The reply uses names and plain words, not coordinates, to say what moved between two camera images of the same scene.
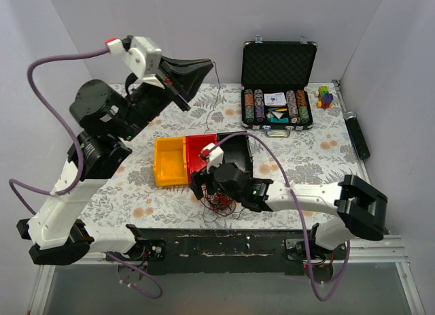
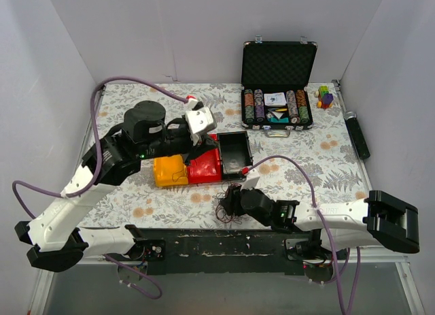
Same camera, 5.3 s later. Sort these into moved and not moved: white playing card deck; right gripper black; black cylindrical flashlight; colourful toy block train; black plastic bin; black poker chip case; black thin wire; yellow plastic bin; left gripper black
Moved: right gripper black; black thin wire; left gripper black
Not moved: yellow plastic bin; black poker chip case; black cylindrical flashlight; colourful toy block train; black plastic bin; white playing card deck
